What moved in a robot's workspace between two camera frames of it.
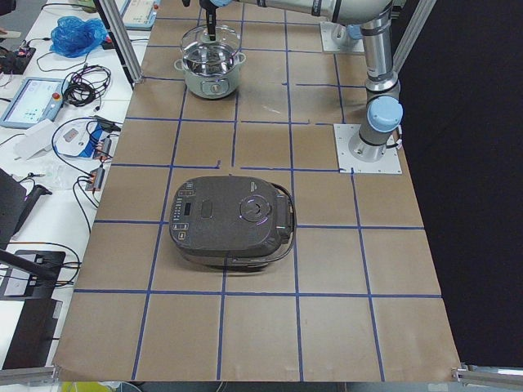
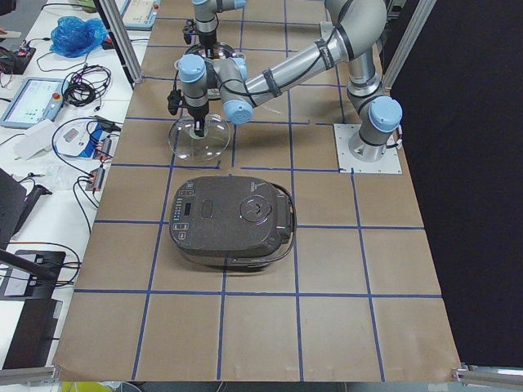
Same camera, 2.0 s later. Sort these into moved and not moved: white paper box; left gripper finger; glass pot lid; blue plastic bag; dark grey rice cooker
Moved: left gripper finger; glass pot lid
Not moved: blue plastic bag; white paper box; dark grey rice cooker
